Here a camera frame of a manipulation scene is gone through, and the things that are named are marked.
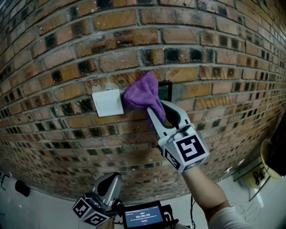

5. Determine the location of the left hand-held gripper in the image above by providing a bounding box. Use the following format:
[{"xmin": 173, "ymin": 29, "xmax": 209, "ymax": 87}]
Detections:
[{"xmin": 71, "ymin": 173, "xmax": 124, "ymax": 228}]

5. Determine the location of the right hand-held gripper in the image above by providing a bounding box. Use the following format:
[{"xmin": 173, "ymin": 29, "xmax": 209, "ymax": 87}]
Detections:
[{"xmin": 147, "ymin": 100, "xmax": 210, "ymax": 173}]

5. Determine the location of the black wall socket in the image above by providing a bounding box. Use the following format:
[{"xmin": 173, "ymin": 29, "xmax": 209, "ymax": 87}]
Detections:
[{"xmin": 157, "ymin": 81, "xmax": 173, "ymax": 102}]

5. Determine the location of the purple cloth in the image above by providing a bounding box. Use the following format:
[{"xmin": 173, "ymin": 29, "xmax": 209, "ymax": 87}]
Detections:
[{"xmin": 123, "ymin": 71, "xmax": 167, "ymax": 125}]

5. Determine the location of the person's right forearm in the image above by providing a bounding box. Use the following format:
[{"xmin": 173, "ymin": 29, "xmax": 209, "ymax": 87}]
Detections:
[{"xmin": 182, "ymin": 166, "xmax": 253, "ymax": 229}]

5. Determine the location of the black chest-mounted screen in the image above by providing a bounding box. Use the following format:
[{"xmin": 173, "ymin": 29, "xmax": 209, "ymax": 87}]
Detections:
[{"xmin": 122, "ymin": 200, "xmax": 166, "ymax": 229}]

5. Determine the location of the black round object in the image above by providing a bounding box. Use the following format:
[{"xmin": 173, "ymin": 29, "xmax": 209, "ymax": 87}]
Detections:
[{"xmin": 15, "ymin": 180, "xmax": 30, "ymax": 198}]

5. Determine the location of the yellow round stool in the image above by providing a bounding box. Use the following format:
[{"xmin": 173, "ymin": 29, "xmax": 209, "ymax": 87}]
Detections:
[{"xmin": 260, "ymin": 138, "xmax": 285, "ymax": 180}]

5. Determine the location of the white wall switch plate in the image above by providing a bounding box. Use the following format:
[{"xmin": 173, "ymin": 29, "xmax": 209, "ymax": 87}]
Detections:
[{"xmin": 92, "ymin": 89, "xmax": 125, "ymax": 118}]

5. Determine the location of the black screen mount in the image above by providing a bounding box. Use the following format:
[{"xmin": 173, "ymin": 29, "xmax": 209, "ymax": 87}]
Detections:
[{"xmin": 162, "ymin": 204, "xmax": 180, "ymax": 225}]

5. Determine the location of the thin black hanging cable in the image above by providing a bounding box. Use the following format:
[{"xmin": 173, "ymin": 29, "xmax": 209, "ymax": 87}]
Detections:
[{"xmin": 189, "ymin": 194, "xmax": 198, "ymax": 229}]

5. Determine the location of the black coiled cable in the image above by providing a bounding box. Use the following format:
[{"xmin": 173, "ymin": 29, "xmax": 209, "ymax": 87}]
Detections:
[{"xmin": 253, "ymin": 169, "xmax": 265, "ymax": 186}]

